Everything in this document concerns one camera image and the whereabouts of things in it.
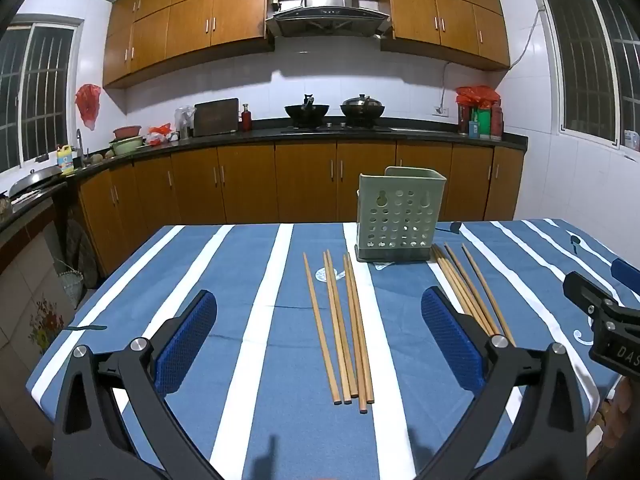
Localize metal pan lid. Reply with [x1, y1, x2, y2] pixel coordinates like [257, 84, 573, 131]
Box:
[7, 167, 63, 197]

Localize gas stove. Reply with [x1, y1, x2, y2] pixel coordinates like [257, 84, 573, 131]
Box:
[280, 121, 394, 134]

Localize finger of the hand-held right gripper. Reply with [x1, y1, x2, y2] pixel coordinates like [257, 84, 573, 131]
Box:
[563, 271, 621, 317]
[612, 257, 640, 283]

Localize white power cable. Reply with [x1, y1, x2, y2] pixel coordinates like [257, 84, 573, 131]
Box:
[440, 7, 544, 108]

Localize black kitchen countertop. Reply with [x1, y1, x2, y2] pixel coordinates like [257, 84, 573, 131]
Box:
[0, 116, 529, 236]

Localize wooden lower cabinets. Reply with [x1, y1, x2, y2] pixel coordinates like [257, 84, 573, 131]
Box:
[77, 141, 525, 277]

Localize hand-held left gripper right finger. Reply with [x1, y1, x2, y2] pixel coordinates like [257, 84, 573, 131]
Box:
[414, 286, 590, 480]

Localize green perforated chopstick holder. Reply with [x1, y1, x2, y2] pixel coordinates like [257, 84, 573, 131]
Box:
[355, 166, 447, 264]

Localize barred window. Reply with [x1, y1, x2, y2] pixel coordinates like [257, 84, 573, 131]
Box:
[534, 0, 640, 153]
[0, 19, 82, 173]

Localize clear plastic bag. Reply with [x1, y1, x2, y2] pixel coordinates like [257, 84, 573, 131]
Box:
[175, 106, 197, 139]

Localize red white plastic bag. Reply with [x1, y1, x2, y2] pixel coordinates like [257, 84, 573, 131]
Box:
[146, 125, 174, 147]

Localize dark cutting board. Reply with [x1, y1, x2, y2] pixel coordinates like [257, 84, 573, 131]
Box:
[193, 98, 240, 137]

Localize green basin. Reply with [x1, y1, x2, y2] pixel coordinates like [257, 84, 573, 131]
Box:
[109, 136, 146, 156]

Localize red hanging plastic bag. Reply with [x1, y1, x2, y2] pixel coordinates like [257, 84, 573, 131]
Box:
[75, 83, 102, 130]

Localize black wok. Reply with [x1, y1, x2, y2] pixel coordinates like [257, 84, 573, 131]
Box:
[284, 94, 331, 128]

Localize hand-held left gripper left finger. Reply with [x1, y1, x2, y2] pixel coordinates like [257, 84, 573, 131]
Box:
[51, 289, 223, 480]

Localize blue white striped tablecloth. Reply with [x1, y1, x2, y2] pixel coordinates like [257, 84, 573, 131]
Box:
[25, 218, 640, 480]

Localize black pot with lid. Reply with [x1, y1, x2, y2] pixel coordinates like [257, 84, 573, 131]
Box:
[340, 94, 387, 127]

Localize steel range hood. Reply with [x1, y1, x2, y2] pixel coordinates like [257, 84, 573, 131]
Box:
[265, 0, 392, 38]

